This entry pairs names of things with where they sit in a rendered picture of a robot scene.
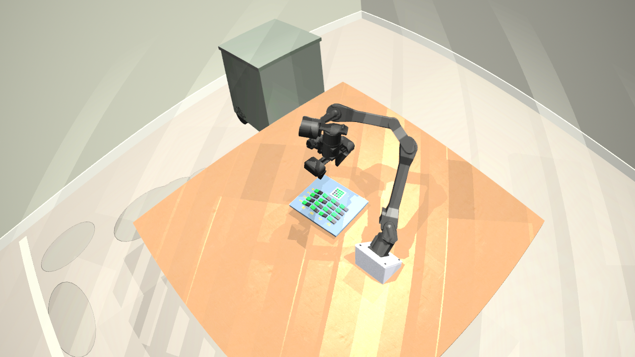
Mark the light blue switch panel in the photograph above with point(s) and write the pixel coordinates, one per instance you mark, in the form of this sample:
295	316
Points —
329	204

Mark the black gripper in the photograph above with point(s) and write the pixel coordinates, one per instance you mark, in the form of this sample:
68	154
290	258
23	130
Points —
329	153

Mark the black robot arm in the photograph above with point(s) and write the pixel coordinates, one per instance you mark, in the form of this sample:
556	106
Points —
312	127

